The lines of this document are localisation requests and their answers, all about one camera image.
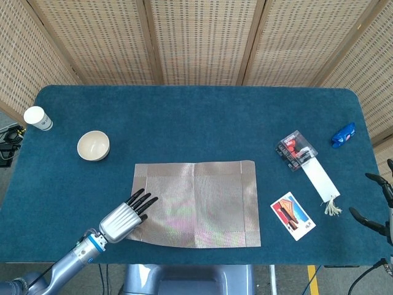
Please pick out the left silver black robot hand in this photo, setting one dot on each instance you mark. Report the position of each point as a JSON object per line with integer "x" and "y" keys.
{"x": 119, "y": 221}

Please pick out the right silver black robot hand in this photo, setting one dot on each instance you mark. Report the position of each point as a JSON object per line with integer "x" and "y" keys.
{"x": 391, "y": 215}

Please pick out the cream bowl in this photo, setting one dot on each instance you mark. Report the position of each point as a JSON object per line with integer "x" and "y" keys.
{"x": 93, "y": 146}

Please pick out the gray woven placemat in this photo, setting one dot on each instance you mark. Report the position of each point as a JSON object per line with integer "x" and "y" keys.
{"x": 199, "y": 202}

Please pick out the gray-blue robot base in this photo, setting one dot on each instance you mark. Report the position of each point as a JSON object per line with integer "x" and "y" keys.
{"x": 190, "y": 279}

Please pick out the left gray-blue robot arm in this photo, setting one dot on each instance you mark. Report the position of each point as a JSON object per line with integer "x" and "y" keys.
{"x": 70, "y": 261}

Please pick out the white bookmark with tassel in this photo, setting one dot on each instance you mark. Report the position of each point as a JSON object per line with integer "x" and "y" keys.
{"x": 319, "y": 178}

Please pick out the blue snack packet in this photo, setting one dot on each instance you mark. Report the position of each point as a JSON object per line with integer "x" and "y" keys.
{"x": 342, "y": 136}

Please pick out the picture card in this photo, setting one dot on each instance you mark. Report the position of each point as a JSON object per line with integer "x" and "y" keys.
{"x": 291, "y": 215}

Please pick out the clear box red black print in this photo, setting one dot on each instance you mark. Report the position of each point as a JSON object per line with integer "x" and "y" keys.
{"x": 294, "y": 150}

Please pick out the blue table cover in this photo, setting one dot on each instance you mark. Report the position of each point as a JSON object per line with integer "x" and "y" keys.
{"x": 184, "y": 123}

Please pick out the white paper cup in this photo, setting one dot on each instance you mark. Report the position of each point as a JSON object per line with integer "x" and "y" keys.
{"x": 37, "y": 118}

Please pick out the white table leg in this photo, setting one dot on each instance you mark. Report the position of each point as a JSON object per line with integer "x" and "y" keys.
{"x": 272, "y": 279}

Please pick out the woven bamboo folding screen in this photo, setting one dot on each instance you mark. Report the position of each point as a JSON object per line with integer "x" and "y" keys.
{"x": 199, "y": 40}

